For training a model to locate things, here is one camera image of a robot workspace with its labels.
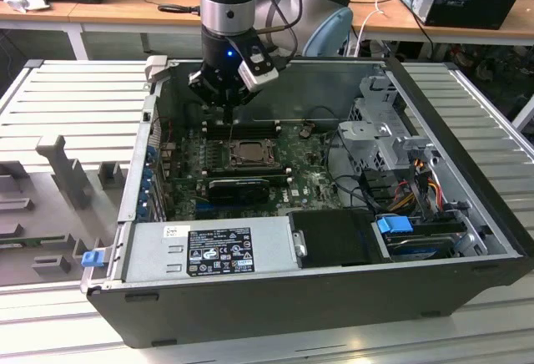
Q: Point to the silver metal drive cage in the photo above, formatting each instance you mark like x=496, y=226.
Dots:
x=363, y=138

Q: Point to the CPU socket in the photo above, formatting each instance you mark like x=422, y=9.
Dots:
x=255, y=167

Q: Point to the blue disk carrier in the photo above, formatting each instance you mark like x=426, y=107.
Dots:
x=394, y=230

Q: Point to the green RAM stick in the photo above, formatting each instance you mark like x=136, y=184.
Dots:
x=14, y=244

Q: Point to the silver square CPU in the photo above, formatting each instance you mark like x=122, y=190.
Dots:
x=253, y=152

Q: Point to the white table frame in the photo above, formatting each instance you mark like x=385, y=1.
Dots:
x=526, y=113

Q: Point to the wooden desk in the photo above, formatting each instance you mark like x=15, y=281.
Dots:
x=125, y=17

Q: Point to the green motherboard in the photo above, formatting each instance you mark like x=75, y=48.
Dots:
x=308, y=197

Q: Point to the hard disk drive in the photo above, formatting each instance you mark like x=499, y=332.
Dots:
x=421, y=249

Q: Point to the grey power supply unit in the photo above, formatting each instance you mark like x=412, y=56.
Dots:
x=146, y=255

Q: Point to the blue card retention bar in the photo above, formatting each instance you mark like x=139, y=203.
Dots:
x=148, y=184

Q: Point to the black plastic air shroud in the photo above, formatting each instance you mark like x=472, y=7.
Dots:
x=334, y=239

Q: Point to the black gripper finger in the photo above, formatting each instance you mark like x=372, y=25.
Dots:
x=202, y=82
x=248, y=94

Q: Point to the blue case latch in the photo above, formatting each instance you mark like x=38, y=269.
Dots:
x=92, y=259

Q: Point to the black RAM slot bank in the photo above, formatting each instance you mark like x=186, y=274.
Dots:
x=254, y=130
x=246, y=170

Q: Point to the black open PC case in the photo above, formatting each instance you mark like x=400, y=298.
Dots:
x=292, y=309

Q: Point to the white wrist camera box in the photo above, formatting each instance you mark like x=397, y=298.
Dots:
x=258, y=76

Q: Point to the black graphics card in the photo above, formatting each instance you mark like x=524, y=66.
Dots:
x=238, y=192

